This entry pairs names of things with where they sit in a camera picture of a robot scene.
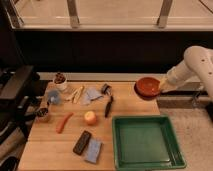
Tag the blue transparent cup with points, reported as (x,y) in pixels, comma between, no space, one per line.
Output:
(53,97)

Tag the red bowl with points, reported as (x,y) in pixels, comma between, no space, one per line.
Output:
(148,86)

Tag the black handled brush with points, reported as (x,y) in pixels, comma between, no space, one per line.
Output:
(107,90)

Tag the black rectangular block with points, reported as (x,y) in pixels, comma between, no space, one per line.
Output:
(82,142)

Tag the green plastic tray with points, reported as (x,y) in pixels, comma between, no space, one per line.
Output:
(145,143)

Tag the black chair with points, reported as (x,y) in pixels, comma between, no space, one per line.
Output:
(16,93)

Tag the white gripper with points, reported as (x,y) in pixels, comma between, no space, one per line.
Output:
(175,78)

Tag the orange apple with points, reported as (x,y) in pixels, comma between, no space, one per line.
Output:
(90,118)

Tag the small dark cup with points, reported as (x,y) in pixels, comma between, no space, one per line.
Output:
(42,115)

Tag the blue crumpled cloth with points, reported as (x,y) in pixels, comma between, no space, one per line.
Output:
(90,94)

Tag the purple bowl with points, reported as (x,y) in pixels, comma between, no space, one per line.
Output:
(147,98)

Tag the blue sponge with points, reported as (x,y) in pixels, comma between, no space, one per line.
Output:
(93,151)

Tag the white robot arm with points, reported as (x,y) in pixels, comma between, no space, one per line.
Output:
(197,60)

